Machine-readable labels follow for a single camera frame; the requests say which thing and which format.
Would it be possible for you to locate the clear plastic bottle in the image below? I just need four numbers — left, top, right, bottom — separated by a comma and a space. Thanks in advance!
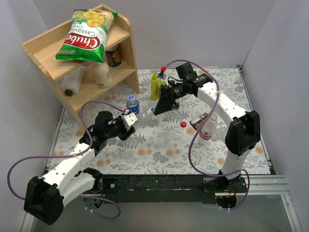
133, 112, 152, 130

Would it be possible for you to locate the blue label water bottle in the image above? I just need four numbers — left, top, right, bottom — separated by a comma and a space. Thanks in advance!
126, 95, 140, 115

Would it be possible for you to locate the red bottle cap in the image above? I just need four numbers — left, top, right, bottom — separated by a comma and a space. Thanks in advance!
181, 121, 187, 128

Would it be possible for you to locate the red label water bottle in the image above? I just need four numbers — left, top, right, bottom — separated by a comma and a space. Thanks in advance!
199, 113, 218, 140

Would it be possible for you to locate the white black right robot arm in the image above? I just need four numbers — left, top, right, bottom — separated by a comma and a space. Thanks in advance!
154, 60, 261, 192

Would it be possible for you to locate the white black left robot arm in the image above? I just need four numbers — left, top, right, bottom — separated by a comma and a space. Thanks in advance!
24, 111, 138, 225

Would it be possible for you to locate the yellow glue bottle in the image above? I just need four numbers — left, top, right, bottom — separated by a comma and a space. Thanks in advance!
151, 72, 159, 101

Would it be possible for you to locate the cream plastic bottle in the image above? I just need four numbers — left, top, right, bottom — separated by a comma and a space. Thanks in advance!
92, 62, 112, 88

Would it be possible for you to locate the clear bottle black cap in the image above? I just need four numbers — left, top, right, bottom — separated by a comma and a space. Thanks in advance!
61, 66, 85, 97

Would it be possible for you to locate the black green product box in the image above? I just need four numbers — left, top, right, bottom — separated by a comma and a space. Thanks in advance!
158, 81, 167, 88

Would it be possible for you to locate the brown snack packet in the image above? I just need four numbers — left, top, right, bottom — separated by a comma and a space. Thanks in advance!
190, 113, 208, 130

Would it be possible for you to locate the floral table mat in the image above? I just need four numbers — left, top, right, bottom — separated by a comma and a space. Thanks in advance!
53, 68, 270, 174

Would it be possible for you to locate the dark orange drink can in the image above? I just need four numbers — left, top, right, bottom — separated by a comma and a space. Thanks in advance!
105, 44, 122, 67

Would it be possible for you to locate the green cassava chips bag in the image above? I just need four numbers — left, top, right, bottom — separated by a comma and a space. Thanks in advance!
55, 9, 118, 63

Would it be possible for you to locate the wooden shelf rack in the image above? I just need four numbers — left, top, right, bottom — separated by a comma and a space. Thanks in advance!
20, 14, 140, 125

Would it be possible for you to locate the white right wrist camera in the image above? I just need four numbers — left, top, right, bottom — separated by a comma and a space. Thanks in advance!
157, 66, 168, 83

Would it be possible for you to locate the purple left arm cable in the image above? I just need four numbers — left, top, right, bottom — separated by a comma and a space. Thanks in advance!
7, 100, 131, 219

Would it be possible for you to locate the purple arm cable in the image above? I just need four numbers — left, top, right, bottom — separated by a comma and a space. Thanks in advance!
7, 100, 131, 219
161, 59, 250, 210

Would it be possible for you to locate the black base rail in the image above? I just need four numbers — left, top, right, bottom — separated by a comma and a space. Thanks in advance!
83, 174, 249, 205

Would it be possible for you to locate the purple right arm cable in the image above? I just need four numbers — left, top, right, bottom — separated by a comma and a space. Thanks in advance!
161, 59, 250, 210

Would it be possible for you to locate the aluminium frame rail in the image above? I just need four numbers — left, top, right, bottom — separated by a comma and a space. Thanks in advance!
214, 175, 292, 196

